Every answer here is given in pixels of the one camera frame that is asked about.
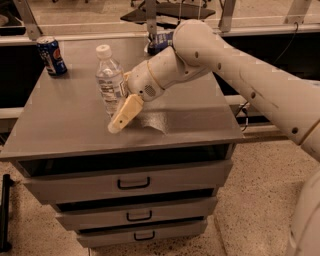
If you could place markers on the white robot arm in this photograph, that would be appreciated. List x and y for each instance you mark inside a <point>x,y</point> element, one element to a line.
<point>290,103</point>

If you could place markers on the top grey drawer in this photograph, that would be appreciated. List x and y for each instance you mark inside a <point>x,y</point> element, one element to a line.
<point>99,185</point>

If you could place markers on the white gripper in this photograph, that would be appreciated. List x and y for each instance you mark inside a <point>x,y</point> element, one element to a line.
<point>142,82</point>

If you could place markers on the grey drawer cabinet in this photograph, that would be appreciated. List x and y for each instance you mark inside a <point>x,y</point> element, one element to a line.
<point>63,129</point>

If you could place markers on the grey drawer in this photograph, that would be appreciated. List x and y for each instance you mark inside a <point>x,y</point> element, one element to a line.
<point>142,233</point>
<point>99,185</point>
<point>137,214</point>

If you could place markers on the middle grey drawer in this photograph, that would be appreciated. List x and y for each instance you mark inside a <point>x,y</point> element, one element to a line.
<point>137,214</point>

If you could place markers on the bottom grey drawer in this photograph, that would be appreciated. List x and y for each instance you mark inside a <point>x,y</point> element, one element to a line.
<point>142,233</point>

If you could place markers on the blue chip bag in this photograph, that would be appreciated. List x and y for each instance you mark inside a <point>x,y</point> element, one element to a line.
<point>157,43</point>

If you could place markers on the blue soda can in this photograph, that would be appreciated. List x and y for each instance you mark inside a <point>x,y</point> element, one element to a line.
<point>49,50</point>

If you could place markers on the black metal stand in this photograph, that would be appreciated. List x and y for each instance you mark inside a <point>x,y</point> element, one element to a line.
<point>7,183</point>

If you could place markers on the clear plastic water bottle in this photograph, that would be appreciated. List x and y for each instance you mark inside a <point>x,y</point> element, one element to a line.
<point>110,80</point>

